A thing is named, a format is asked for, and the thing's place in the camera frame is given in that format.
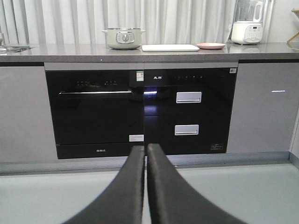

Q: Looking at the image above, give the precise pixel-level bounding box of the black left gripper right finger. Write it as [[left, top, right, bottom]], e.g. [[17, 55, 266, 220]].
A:
[[147, 143, 241, 224]]

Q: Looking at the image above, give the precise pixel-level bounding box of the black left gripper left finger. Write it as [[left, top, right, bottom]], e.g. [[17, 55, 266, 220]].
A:
[[65, 146, 145, 224]]

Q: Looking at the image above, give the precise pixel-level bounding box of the pink round plate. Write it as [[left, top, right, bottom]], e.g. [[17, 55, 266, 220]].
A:
[[197, 42, 226, 50]]

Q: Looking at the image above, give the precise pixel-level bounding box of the cream bear serving tray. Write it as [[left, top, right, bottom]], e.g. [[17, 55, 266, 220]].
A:
[[142, 44, 199, 52]]

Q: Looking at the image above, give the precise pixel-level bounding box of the black drawer disinfection cabinet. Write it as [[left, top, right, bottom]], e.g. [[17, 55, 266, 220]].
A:
[[144, 68, 237, 155]]

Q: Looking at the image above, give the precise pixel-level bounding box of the black built-in dishwasher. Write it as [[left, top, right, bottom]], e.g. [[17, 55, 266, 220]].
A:
[[46, 70, 144, 159]]

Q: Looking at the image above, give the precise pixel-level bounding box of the grey left cabinet door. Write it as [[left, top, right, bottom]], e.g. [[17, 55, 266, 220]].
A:
[[0, 66, 57, 162]]

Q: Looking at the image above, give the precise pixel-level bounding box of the grey cabinet door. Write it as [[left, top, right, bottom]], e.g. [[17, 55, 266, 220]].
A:
[[227, 62, 299, 153], [0, 66, 57, 162]]

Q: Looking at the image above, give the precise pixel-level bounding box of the grey right cabinet door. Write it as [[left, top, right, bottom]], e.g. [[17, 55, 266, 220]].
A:
[[227, 62, 299, 153]]

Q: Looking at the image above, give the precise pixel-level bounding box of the pale green electric cooking pot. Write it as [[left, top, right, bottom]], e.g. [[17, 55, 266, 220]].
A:
[[102, 28, 145, 49]]

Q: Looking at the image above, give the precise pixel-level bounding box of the steel sink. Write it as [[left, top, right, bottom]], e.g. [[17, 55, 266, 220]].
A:
[[0, 45, 31, 55]]

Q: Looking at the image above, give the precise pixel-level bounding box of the white blender appliance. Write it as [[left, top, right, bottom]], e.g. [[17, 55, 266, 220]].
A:
[[231, 0, 265, 44]]

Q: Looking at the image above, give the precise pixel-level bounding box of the white pleated curtain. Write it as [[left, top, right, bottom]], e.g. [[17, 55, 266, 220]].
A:
[[0, 0, 299, 45]]

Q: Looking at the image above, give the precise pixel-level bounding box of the wooden rack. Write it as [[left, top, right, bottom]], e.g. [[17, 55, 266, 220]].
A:
[[286, 9, 299, 46]]

